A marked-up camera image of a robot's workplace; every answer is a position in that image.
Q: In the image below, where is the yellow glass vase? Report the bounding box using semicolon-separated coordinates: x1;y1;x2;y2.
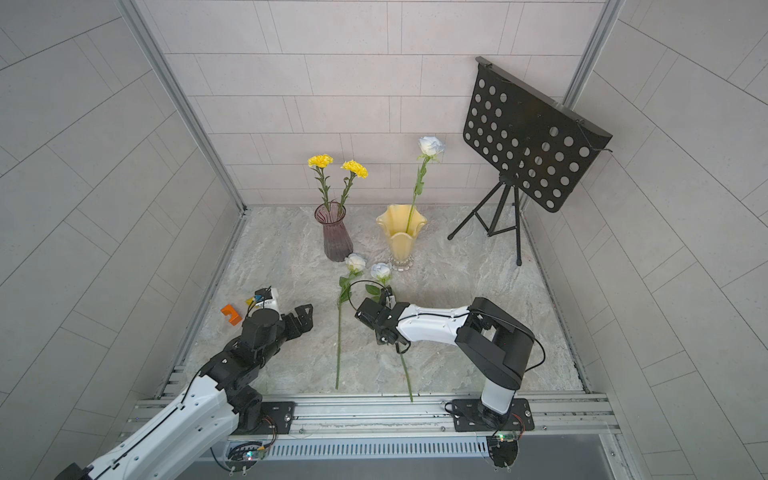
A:
376;204;427;271

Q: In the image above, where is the purple glass vase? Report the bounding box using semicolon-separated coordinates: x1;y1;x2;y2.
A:
314;201;353;262

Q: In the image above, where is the circuit board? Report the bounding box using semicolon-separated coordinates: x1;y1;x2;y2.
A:
226;441;268;475
486;435;519;469

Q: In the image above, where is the right circuit board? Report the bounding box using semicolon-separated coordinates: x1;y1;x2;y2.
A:
486;435;519;469

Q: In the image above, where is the black music stand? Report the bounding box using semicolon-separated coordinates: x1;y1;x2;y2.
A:
444;56;613;254

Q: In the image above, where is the yellow carnation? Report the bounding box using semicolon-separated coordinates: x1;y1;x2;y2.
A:
339;160;368;209
308;154;334;212

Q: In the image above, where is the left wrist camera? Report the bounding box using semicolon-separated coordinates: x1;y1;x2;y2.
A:
251;287;279;311

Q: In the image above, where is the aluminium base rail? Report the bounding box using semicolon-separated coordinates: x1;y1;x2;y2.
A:
116;392;622;442

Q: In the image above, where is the left circuit board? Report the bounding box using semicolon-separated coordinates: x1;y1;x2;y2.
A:
226;441;268;475

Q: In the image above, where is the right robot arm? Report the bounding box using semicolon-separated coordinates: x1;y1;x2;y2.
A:
355;290;541;434

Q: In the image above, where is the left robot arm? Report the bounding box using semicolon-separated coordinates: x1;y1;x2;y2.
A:
57;304;313;479

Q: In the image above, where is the orange block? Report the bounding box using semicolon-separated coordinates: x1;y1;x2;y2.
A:
220;304;242;326

